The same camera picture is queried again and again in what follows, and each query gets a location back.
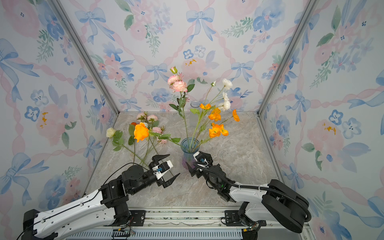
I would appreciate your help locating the white flower stem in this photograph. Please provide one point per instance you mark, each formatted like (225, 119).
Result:
(221, 100)

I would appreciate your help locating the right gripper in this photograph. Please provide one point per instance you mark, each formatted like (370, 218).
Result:
(211, 159)

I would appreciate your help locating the right corner aluminium post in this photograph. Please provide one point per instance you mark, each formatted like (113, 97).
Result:
(291, 47)

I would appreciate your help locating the corner aluminium post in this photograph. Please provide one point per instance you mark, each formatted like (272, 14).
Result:
(291, 47)
(59, 10)

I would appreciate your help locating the blue purple glass vase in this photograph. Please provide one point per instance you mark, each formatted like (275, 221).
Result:
(189, 146)

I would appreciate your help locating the clear frosted glass vase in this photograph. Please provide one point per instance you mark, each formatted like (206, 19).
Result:
(195, 104)

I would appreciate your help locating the aluminium front rail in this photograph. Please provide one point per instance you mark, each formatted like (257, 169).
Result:
(192, 223)

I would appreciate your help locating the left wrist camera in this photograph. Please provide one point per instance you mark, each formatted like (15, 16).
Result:
(161, 169)

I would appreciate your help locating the left corner aluminium post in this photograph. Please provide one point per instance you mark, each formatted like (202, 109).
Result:
(59, 10)

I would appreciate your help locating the cream rose flower stem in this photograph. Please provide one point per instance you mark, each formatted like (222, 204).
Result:
(119, 143)

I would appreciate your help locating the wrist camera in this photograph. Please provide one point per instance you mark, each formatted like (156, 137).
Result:
(201, 159)
(161, 169)

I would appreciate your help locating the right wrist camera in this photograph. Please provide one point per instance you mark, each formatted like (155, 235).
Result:
(201, 159)

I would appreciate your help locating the pink rose flower stem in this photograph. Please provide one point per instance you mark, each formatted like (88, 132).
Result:
(178, 85)

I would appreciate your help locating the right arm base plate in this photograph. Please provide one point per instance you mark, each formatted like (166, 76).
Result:
(233, 219)

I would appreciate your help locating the orange poppy flower stem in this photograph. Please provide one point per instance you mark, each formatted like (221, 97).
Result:
(199, 113)

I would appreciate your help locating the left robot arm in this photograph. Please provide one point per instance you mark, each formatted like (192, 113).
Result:
(106, 206)

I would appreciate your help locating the pink orange bud stem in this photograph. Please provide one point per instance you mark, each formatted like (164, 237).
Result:
(213, 125)

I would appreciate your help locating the large orange ranunculus stem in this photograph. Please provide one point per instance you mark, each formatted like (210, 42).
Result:
(142, 132)

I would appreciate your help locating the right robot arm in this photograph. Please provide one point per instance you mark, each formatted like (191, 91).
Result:
(259, 204)

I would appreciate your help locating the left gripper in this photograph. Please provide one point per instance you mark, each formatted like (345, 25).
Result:
(156, 158)

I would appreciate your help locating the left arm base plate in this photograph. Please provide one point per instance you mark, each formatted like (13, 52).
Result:
(133, 218)

